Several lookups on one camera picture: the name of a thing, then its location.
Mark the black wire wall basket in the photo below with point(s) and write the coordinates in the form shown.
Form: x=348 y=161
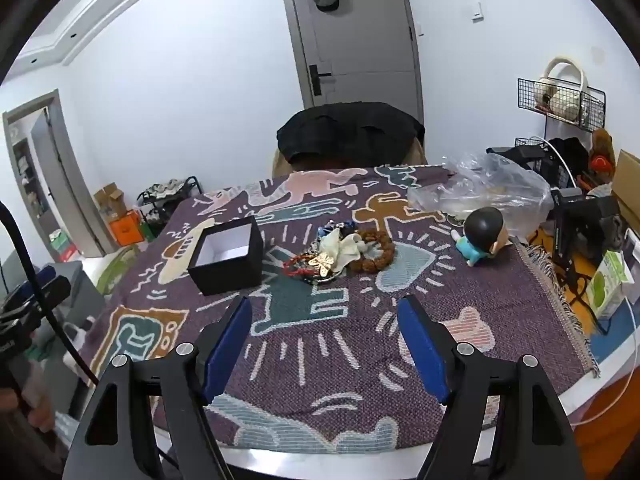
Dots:
x=593 y=109

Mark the gold butterfly brooch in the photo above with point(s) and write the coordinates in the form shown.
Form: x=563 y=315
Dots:
x=321 y=265

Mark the black shoe rack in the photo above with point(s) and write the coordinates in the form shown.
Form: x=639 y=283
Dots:
x=163 y=198

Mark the white fabric flower accessory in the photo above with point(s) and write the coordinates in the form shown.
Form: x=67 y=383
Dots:
x=341 y=250

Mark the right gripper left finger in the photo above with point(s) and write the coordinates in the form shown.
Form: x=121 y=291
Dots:
x=115 y=438

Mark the orange paper bag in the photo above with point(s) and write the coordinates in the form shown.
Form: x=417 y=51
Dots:
x=126 y=230

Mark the grey shelf cabinet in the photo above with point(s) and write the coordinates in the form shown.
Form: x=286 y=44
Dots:
x=51 y=185

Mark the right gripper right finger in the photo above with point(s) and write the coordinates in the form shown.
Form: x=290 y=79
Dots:
x=503 y=419

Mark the tan chair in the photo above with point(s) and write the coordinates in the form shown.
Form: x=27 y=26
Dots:
x=281 y=167

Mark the cardboard box on floor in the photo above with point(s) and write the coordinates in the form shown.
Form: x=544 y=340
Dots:
x=111 y=203

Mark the white light switch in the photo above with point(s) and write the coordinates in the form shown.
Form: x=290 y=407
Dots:
x=478 y=14

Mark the black-haired boy figurine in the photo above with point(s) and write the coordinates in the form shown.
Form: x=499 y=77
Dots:
x=483 y=235

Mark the black door handle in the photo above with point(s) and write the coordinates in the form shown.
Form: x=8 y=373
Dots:
x=316 y=78

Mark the brown plush toy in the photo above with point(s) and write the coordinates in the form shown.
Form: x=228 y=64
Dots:
x=602 y=156

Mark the green white carton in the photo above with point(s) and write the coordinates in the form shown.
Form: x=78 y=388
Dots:
x=608 y=287

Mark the green round floor mat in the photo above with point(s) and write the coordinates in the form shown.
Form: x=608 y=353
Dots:
x=116 y=269

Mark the grey door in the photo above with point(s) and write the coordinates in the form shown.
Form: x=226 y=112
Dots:
x=368 y=45

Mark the black jewelry box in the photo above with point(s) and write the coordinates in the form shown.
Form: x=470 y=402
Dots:
x=227 y=257

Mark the cream handbag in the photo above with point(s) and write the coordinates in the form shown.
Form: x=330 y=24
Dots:
x=563 y=102

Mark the black desk device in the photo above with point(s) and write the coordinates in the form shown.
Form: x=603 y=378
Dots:
x=591 y=225

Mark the clear plastic bag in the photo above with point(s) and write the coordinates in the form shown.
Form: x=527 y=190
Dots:
x=488 y=180

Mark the patterned purple woven blanket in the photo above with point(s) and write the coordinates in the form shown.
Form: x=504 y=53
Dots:
x=324 y=368

